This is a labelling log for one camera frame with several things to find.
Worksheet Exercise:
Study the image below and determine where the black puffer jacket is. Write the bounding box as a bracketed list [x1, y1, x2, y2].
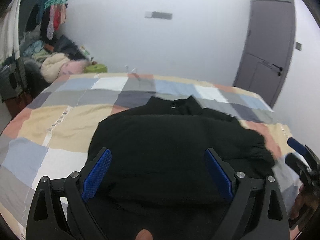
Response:
[87, 97, 274, 239]

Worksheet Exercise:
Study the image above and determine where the person's right hand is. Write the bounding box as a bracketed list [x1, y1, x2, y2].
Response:
[290, 184, 312, 219]

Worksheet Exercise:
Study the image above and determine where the person's left hand thumb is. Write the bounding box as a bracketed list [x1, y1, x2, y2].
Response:
[135, 229, 153, 240]

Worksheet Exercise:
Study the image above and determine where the colourful patchwork bed cover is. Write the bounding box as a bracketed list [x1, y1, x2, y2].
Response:
[1, 73, 300, 239]

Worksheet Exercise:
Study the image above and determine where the grey door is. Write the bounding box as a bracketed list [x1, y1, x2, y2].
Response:
[233, 0, 296, 107]

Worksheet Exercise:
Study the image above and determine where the cream fluffy garment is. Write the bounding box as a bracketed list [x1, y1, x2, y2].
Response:
[40, 53, 70, 83]

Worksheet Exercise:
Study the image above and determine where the grey suitcase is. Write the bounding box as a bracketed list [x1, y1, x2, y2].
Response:
[1, 58, 27, 100]

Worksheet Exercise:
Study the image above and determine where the pink pillow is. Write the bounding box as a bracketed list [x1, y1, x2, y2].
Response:
[58, 60, 91, 76]

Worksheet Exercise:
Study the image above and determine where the green round stool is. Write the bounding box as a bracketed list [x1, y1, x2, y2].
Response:
[84, 64, 107, 73]

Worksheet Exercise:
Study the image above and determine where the black garment pile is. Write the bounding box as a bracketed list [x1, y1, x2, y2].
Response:
[53, 35, 85, 60]

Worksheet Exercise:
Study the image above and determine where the white hoodie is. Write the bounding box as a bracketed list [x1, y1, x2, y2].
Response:
[0, 0, 21, 63]

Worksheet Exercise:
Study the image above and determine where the green clip hanger with laundry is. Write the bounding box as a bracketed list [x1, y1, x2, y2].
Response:
[40, 0, 68, 40]

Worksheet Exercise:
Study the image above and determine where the black door handle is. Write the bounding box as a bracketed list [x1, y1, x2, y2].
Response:
[271, 64, 283, 76]

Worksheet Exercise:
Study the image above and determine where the grey wall switch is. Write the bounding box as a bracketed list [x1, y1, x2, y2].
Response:
[296, 42, 302, 51]

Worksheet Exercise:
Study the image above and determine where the grey wall panel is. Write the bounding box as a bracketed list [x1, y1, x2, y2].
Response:
[144, 11, 172, 20]

